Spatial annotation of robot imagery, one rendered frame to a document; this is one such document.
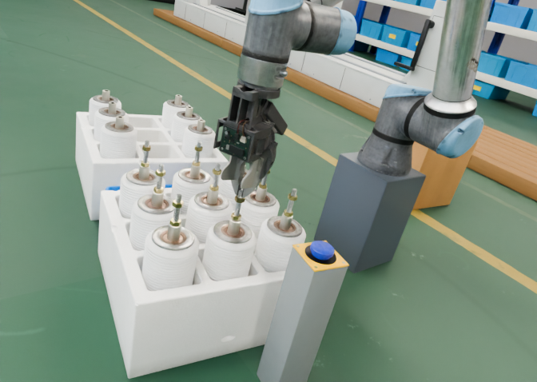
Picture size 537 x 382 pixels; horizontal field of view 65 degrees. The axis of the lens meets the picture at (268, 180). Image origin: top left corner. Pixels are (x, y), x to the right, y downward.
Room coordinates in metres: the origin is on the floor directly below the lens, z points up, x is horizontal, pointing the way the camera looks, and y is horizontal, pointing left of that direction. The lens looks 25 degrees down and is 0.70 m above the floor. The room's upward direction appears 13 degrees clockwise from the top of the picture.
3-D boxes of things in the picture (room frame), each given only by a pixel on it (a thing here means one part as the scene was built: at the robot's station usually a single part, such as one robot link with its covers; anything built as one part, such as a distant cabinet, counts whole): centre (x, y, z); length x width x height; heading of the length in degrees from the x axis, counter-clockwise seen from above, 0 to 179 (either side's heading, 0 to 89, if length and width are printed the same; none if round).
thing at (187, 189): (0.90, 0.17, 0.16); 0.10 x 0.10 x 0.18
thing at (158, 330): (0.80, 0.11, 0.09); 0.39 x 0.39 x 0.18; 33
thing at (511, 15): (5.36, -2.31, 0.90); 0.50 x 0.38 x 0.21; 132
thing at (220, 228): (0.70, 0.04, 0.25); 0.08 x 0.08 x 0.01
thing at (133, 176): (0.83, 0.27, 0.25); 0.08 x 0.08 x 0.01
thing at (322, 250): (0.60, -0.11, 0.32); 0.04 x 0.04 x 0.02
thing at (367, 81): (3.39, -0.54, 0.45); 1.45 x 0.57 x 0.74; 42
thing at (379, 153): (1.15, -0.31, 0.35); 0.15 x 0.15 x 0.10
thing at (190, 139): (1.22, 0.24, 0.16); 0.10 x 0.10 x 0.18
